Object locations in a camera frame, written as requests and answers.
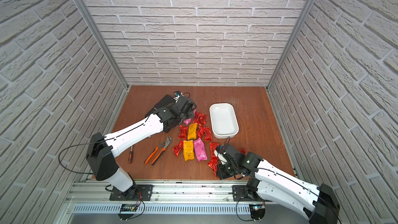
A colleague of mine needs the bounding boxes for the orange handled pliers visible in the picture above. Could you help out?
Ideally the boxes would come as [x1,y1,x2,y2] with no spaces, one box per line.
[144,136,172,166]

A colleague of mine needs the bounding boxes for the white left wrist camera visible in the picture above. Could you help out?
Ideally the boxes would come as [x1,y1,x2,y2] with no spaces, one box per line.
[174,91,183,101]

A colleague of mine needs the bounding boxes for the controller board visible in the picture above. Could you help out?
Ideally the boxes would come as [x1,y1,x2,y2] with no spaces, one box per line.
[118,204,140,220]
[249,204,266,222]

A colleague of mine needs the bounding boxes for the black plastic tool case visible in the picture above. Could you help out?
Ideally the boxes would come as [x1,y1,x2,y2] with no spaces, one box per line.
[145,95,183,133]

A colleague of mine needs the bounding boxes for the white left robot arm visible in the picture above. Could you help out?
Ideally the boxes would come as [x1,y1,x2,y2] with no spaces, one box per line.
[86,91,197,193]

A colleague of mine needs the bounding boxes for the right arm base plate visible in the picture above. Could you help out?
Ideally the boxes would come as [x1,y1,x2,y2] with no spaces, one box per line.
[232,185,271,202]

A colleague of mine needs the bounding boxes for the left controller board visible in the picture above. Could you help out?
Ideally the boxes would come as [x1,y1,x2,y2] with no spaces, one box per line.
[118,204,140,220]

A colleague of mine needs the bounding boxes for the aluminium corner post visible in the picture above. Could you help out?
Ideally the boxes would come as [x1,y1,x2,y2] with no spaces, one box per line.
[266,0,316,91]
[73,0,129,91]

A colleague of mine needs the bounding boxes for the red handled ratchet wrench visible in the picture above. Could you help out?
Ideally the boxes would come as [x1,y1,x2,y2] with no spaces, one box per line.
[128,146,134,163]

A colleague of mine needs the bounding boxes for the white plastic storage box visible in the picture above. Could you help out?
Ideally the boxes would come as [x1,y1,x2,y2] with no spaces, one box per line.
[209,103,239,139]

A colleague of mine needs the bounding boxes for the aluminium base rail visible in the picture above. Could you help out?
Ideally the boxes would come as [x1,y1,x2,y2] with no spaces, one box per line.
[52,164,327,224]

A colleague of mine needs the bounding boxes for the right controller board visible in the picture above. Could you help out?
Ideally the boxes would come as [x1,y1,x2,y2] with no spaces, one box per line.
[249,204,266,222]

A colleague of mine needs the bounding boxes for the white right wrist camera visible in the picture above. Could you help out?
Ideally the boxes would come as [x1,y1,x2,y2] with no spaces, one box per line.
[214,145,227,164]

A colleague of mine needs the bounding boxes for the red tea bag end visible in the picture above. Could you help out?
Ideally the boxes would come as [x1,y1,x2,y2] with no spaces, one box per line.
[193,112,207,125]

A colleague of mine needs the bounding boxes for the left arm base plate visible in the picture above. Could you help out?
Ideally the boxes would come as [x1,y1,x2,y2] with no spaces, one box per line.
[109,184,154,201]

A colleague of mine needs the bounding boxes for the pink foil tea bag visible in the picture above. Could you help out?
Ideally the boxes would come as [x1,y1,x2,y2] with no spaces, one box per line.
[193,138,207,162]

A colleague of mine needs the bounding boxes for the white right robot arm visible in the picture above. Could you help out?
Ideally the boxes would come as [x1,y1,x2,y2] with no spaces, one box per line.
[211,143,341,224]

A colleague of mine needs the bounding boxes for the aluminium corner post right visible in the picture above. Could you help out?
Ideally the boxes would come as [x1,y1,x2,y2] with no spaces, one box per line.
[266,0,316,91]

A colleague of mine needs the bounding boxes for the yellow foil tea bag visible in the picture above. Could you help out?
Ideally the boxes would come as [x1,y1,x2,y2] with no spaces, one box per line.
[183,140,194,161]

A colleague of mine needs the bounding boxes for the red foil tea bag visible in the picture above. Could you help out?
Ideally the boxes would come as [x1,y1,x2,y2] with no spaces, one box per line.
[173,140,184,157]

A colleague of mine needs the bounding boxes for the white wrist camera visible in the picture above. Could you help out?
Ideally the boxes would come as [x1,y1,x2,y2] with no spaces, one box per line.
[214,145,227,164]
[174,91,183,101]

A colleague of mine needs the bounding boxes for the aluminium corner post left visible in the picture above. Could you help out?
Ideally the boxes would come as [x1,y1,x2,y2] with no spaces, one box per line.
[73,0,129,91]

